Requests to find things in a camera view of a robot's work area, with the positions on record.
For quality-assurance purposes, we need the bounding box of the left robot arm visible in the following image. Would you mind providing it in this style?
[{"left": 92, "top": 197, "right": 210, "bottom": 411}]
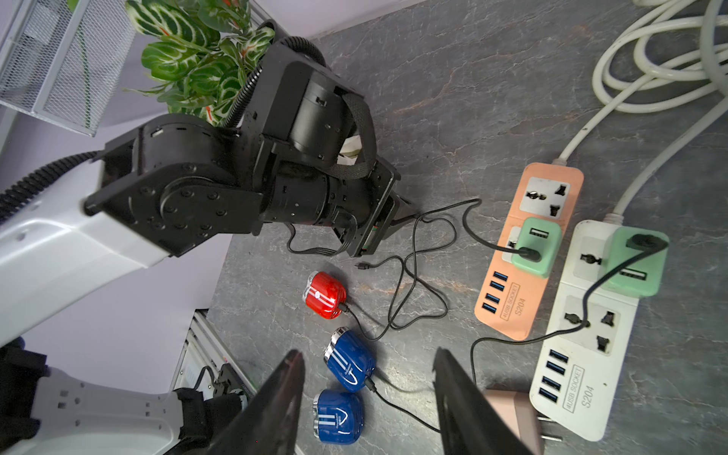
[{"left": 1, "top": 37, "right": 416, "bottom": 454}]

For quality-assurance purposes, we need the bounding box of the white power cord bundle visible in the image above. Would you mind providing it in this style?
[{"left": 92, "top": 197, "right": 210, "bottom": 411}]
[{"left": 551, "top": 0, "right": 728, "bottom": 226}]

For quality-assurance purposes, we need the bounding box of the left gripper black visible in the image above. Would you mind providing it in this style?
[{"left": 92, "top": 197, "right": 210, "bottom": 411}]
[{"left": 244, "top": 42, "right": 417, "bottom": 257}]

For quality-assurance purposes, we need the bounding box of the potted green plant black vase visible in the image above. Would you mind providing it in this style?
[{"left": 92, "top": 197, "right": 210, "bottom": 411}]
[{"left": 125, "top": 1, "right": 276, "bottom": 126}]

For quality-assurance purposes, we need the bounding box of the white wire basket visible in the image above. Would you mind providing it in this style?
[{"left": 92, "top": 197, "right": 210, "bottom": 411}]
[{"left": 1, "top": 0, "right": 136, "bottom": 137}]

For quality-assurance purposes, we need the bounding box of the pink charger cube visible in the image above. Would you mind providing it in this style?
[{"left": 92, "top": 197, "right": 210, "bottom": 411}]
[{"left": 485, "top": 390, "right": 563, "bottom": 454}]

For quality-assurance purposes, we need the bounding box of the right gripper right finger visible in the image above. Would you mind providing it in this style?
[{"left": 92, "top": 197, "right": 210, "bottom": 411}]
[{"left": 433, "top": 348, "right": 530, "bottom": 454}]

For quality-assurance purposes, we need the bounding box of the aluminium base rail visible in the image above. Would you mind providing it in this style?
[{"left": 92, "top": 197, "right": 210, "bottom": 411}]
[{"left": 169, "top": 309, "right": 257, "bottom": 455}]

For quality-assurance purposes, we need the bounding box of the orange power strip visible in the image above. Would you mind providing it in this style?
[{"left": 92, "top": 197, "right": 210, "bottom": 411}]
[{"left": 474, "top": 163, "right": 584, "bottom": 341}]

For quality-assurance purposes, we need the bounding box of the green charger cube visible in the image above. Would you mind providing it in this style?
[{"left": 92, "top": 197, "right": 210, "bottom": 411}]
[
  {"left": 602, "top": 227, "right": 669, "bottom": 299},
  {"left": 511, "top": 217, "right": 562, "bottom": 279}
]

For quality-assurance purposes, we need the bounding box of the white power strip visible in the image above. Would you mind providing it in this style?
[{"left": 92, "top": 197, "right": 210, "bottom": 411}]
[{"left": 529, "top": 220, "right": 639, "bottom": 442}]

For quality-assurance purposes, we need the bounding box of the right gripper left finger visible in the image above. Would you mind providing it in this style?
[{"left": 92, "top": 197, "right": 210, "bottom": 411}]
[{"left": 207, "top": 350, "right": 305, "bottom": 454}]

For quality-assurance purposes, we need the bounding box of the red electric shaver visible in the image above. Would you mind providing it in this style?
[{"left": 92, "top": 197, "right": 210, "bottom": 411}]
[{"left": 303, "top": 271, "right": 347, "bottom": 320}]

